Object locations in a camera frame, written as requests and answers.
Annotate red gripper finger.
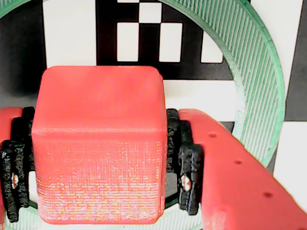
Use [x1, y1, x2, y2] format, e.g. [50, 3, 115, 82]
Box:
[0, 106, 35, 230]
[165, 109, 307, 230]

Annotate red cube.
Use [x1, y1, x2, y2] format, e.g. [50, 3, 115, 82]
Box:
[31, 66, 168, 225]

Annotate black white marker mat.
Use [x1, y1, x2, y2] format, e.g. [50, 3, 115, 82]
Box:
[0, 0, 307, 230]

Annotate green flat ring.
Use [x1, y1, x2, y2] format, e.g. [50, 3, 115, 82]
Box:
[0, 0, 287, 230]

